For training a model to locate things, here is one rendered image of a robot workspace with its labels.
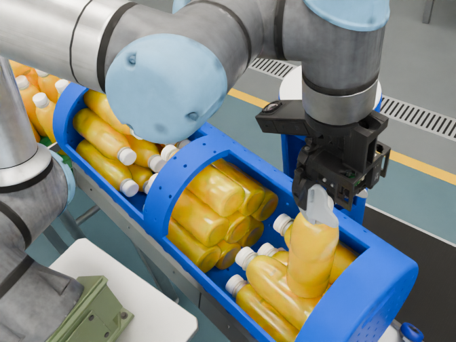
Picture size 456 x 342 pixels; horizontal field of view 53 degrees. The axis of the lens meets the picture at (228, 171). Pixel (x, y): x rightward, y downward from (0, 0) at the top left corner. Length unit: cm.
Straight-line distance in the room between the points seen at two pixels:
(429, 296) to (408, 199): 59
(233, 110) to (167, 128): 252
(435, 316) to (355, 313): 124
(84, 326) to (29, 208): 20
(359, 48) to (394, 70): 268
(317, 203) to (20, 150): 44
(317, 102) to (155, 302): 52
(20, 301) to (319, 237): 43
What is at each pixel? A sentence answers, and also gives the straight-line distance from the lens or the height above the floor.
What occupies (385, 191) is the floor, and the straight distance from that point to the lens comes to 241.
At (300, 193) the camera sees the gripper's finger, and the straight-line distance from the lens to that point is 57.
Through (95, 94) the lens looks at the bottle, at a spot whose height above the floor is 120.
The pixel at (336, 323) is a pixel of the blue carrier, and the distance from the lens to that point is 74.
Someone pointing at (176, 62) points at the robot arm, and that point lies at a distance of 31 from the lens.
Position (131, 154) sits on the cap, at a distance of 112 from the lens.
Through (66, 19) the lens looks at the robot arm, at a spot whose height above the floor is 173.
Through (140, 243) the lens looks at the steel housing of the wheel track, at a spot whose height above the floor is 86.
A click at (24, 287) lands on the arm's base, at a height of 133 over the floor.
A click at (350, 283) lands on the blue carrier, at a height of 123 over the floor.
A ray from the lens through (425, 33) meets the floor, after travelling 343.
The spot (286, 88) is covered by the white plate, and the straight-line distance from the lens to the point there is 134.
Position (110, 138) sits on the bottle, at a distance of 114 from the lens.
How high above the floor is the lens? 190
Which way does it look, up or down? 49 degrees down
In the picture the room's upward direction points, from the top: 12 degrees counter-clockwise
